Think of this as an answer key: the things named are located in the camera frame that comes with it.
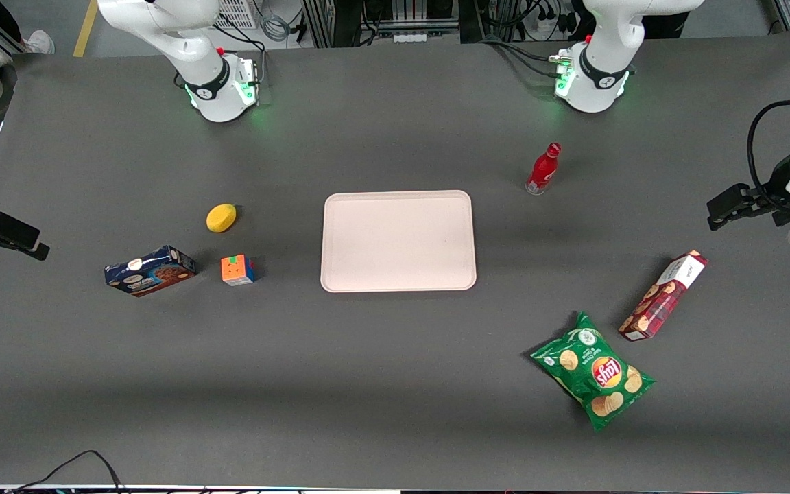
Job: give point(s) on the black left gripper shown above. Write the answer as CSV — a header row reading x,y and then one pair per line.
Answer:
x,y
773,196

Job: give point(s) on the red cookie box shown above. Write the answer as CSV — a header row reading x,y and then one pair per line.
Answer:
x,y
662,295

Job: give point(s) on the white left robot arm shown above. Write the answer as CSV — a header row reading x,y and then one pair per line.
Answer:
x,y
594,82

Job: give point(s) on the blue cookie box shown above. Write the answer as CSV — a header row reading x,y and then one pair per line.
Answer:
x,y
150,271

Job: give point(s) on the cream plastic tray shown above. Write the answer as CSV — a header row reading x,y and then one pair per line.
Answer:
x,y
398,240

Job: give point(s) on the red soda bottle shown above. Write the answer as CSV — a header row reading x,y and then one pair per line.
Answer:
x,y
543,170

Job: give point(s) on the white sneaker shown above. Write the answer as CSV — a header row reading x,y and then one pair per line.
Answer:
x,y
40,42

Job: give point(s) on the yellow lemon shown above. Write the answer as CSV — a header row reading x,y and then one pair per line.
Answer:
x,y
221,218

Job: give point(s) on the colourful puzzle cube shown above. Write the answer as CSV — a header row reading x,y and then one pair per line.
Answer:
x,y
236,270

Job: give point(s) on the yellow floor tape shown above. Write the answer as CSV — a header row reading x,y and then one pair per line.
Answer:
x,y
84,31

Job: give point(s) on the green chips bag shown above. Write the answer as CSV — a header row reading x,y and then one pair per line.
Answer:
x,y
590,374

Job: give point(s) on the white perforated basket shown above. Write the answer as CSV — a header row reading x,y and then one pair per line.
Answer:
x,y
237,12

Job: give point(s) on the white power strip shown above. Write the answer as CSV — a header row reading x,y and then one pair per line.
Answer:
x,y
410,37

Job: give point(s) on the aluminium equipment rack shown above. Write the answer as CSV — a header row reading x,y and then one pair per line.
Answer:
x,y
381,17

